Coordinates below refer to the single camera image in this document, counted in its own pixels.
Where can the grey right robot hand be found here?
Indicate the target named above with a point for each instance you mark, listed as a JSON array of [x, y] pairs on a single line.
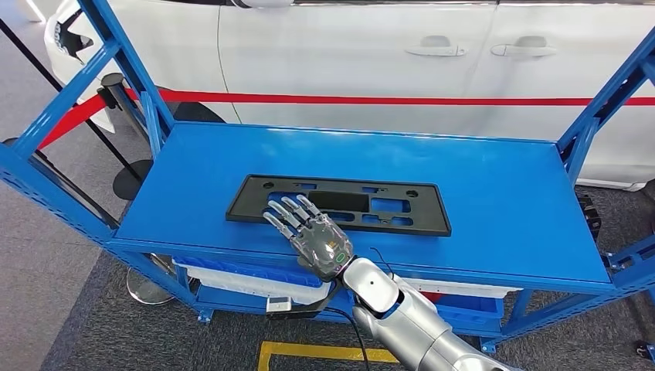
[[322, 246]]

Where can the black plastic plate frame part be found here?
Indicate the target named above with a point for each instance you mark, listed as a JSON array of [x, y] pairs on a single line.
[[419, 215]]

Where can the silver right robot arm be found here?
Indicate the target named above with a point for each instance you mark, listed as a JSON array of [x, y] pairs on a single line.
[[409, 327]]

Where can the blue steel shelf rack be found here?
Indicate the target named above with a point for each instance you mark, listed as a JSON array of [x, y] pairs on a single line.
[[204, 169]]

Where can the blue plastic bin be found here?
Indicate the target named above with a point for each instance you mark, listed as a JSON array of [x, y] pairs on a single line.
[[471, 315], [245, 271]]

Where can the white plastic bin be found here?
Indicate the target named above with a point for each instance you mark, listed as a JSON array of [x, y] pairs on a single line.
[[245, 293], [471, 289]]

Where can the yellow floor tape square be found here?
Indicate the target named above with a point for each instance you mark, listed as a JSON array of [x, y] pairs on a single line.
[[307, 352]]

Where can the red barrier belt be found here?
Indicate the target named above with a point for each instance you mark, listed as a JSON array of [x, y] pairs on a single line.
[[358, 99], [71, 120]]

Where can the black car tyre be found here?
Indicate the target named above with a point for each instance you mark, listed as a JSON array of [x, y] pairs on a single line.
[[197, 112]]

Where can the white car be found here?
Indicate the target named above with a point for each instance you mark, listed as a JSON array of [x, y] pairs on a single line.
[[332, 51]]

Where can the small black plastic component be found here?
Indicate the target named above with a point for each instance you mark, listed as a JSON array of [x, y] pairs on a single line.
[[588, 217]]

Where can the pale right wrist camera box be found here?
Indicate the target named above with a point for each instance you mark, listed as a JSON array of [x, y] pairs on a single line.
[[279, 304]]

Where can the chrome stanchion post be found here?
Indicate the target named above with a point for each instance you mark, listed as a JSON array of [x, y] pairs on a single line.
[[148, 289], [111, 87]]

